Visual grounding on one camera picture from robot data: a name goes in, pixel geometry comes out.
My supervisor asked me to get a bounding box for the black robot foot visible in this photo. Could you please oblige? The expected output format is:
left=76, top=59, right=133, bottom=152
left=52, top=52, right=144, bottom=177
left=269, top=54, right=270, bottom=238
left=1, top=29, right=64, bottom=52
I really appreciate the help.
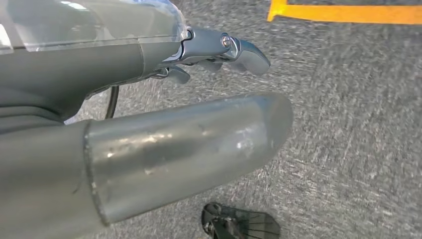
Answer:
left=201, top=202, right=282, bottom=239

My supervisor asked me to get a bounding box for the thick yellow floor tape mark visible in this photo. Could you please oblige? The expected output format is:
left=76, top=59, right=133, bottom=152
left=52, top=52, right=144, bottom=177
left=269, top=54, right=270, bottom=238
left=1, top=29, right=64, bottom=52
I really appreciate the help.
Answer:
left=267, top=0, right=422, bottom=25

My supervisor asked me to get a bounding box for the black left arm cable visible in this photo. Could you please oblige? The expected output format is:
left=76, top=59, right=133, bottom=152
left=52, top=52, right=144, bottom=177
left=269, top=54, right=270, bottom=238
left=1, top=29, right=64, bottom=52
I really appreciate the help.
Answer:
left=104, top=85, right=120, bottom=120

